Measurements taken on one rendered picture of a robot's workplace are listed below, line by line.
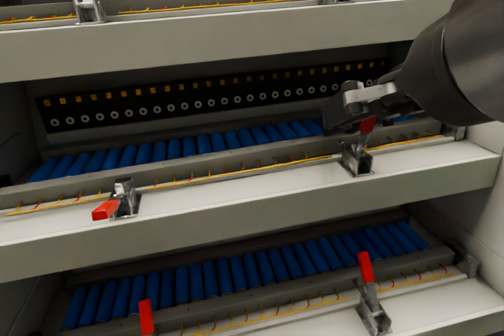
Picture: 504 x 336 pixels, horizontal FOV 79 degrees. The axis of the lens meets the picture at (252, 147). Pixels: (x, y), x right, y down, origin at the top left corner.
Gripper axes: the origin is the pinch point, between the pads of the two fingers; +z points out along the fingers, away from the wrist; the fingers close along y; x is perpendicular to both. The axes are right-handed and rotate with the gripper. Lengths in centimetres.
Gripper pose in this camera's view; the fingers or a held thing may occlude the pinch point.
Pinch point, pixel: (346, 118)
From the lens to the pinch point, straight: 39.6
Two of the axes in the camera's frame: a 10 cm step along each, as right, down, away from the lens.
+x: -1.6, -9.8, 0.7
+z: -1.4, 1.0, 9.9
